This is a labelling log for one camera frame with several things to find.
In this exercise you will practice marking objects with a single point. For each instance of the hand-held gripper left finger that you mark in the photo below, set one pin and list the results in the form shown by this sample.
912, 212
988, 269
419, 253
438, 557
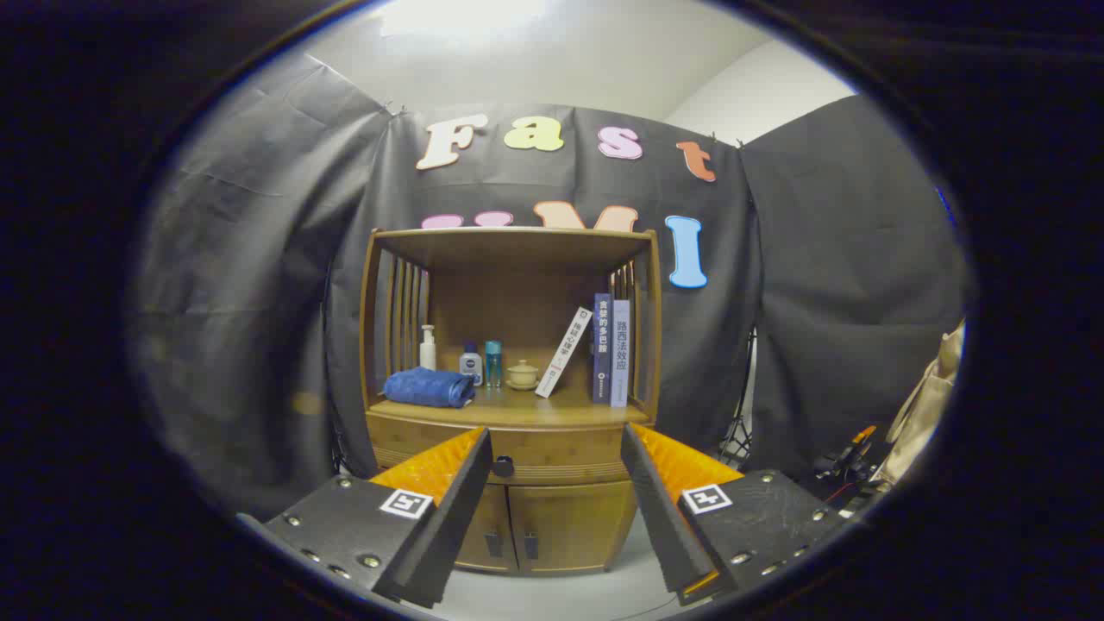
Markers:
457, 509

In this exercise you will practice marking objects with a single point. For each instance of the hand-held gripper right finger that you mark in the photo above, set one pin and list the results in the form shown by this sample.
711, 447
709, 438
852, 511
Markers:
660, 509

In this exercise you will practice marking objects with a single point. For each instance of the wooden drawer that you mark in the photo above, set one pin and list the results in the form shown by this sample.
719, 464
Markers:
561, 448

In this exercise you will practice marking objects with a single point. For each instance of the wooden cabinet door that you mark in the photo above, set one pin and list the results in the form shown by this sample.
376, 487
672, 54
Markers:
578, 526
492, 526

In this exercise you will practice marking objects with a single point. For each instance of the wooden countertop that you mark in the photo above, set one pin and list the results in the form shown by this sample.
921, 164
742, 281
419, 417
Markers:
517, 407

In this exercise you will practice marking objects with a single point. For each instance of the wooden cabinet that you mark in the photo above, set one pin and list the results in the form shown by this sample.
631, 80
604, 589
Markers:
517, 259

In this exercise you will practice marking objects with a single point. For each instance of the blue rolled towel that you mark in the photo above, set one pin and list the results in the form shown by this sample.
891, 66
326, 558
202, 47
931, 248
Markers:
427, 388

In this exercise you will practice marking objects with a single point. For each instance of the white lotion bottle blue cap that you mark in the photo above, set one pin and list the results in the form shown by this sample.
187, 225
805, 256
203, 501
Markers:
471, 366

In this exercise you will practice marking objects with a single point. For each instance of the clear blue bottle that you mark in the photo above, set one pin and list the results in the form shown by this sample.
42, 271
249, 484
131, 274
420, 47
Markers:
493, 366

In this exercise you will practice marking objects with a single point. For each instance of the beige lidded teacup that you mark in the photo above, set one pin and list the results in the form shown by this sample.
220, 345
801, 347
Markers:
522, 375

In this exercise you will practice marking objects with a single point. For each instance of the light purple book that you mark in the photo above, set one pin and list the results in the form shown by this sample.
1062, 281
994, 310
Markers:
620, 358

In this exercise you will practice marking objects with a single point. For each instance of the white pump bottle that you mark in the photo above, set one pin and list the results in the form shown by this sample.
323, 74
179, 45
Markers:
428, 352

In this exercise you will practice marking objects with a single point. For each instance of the dark blue book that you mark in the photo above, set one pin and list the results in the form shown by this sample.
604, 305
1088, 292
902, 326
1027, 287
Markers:
601, 354

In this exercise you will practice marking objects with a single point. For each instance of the white book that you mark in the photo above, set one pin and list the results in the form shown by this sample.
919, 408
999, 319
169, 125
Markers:
564, 354

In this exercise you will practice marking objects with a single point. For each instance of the orange and black tool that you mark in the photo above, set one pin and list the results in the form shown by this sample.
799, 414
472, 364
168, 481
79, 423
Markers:
849, 453

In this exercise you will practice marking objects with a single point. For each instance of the beige cloth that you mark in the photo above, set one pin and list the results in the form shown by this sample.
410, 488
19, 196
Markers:
923, 405

